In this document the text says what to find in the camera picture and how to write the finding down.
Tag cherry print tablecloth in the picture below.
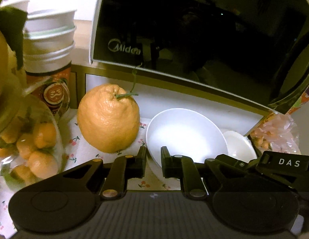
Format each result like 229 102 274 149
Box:
0 110 180 238

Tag black Midea microwave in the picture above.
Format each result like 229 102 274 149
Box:
90 0 309 113

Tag stacked tin cans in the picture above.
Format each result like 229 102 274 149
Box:
8 9 76 119

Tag large citrus on jar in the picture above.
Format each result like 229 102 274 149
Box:
0 0 29 105

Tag glass jar of kumquats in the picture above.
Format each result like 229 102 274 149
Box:
0 76 64 192

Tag cream bowl far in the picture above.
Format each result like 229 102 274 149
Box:
223 131 257 163

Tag plastic bag of snacks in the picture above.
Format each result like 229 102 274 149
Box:
250 113 301 154

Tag white ceramic bowl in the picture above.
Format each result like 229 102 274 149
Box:
146 108 228 167

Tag large orange citrus on table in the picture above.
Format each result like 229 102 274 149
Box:
77 84 140 153

